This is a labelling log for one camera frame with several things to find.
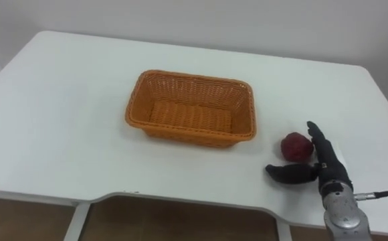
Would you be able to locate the red apple soft toy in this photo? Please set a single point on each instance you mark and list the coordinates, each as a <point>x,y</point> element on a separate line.
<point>295,147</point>

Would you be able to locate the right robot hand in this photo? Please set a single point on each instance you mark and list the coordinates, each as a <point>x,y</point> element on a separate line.
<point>329,164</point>

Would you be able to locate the white desk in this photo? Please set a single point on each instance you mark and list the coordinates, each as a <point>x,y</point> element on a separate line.
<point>63,134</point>

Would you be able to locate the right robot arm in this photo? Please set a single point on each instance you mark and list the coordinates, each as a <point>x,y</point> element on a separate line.
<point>344,214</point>

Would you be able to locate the orange woven basket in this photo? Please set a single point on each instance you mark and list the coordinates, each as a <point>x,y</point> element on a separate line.
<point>190,115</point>

